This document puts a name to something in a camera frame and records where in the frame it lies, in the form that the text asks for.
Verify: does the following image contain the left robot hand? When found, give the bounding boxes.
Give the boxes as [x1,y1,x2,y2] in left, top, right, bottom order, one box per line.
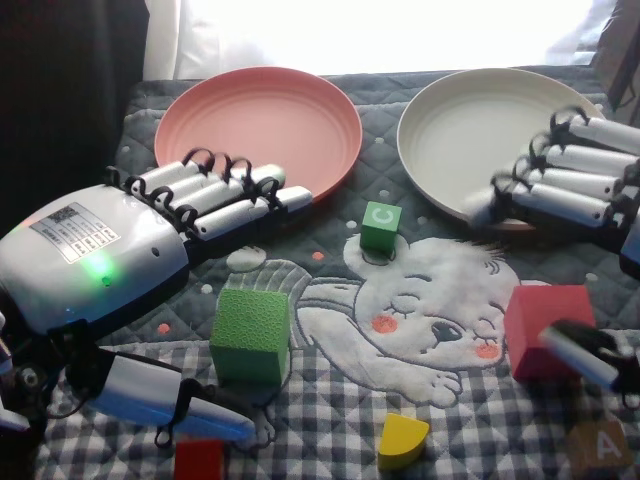
[0,147,314,451]

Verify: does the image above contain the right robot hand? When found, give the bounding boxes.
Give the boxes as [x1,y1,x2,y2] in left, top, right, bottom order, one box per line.
[463,103,640,397]

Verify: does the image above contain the large red cube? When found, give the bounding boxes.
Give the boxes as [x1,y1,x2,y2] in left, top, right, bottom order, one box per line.
[503,284,598,384]

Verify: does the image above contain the white plate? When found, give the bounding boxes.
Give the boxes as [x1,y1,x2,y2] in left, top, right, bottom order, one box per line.
[397,68,609,232]

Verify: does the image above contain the large green cube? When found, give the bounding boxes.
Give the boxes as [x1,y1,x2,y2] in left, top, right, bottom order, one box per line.
[208,288,292,387]

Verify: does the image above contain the small green letter block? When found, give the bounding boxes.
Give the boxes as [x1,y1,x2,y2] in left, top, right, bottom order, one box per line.
[359,201,404,252]

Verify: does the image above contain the pink plate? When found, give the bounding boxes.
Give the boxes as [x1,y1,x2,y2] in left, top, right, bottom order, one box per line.
[153,69,364,207]

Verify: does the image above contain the dark curtain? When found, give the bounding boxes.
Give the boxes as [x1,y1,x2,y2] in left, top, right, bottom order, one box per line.
[0,0,151,236]

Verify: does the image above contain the small red block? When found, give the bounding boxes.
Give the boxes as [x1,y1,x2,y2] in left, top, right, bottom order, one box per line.
[173,439,226,480]

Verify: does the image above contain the white curtain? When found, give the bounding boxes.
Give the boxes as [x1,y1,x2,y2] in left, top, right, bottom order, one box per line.
[142,0,321,82]

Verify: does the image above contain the wooden letter A block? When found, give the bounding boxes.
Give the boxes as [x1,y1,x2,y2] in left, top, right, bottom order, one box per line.
[566,418,635,480]

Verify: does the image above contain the grey quilt with bear print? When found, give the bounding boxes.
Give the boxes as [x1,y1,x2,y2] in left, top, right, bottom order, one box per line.
[34,64,640,480]

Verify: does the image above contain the yellow half-round block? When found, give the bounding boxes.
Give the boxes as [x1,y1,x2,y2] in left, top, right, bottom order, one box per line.
[376,412,431,473]

